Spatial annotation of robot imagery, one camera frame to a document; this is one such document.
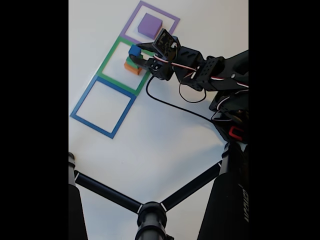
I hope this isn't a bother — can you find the green square frame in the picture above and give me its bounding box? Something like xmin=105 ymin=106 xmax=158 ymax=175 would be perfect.
xmin=96 ymin=35 xmax=161 ymax=97

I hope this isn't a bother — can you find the black camera tripod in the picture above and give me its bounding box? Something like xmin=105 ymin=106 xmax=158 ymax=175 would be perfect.
xmin=68 ymin=141 xmax=249 ymax=240

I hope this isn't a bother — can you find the purple square block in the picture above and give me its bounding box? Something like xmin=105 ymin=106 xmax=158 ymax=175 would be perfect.
xmin=137 ymin=12 xmax=163 ymax=40

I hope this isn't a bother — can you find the red white servo cable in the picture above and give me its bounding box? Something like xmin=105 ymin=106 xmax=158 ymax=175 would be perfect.
xmin=152 ymin=53 xmax=249 ymax=113

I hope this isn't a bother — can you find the small blue cube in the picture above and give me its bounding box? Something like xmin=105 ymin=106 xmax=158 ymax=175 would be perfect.
xmin=128 ymin=44 xmax=142 ymax=59

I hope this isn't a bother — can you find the black camera cable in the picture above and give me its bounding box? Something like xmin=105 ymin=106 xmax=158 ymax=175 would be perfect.
xmin=145 ymin=73 xmax=226 ymax=126

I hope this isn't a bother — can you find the green square block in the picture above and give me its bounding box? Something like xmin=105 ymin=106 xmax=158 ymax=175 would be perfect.
xmin=126 ymin=56 xmax=145 ymax=70

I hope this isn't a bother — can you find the orange square block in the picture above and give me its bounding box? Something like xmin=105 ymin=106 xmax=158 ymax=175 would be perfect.
xmin=123 ymin=62 xmax=145 ymax=76

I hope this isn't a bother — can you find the blue square frame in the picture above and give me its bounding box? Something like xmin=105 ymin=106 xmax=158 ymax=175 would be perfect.
xmin=69 ymin=75 xmax=137 ymax=140

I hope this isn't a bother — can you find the purple square frame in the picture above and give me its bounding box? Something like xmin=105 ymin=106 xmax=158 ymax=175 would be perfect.
xmin=120 ymin=0 xmax=181 ymax=56

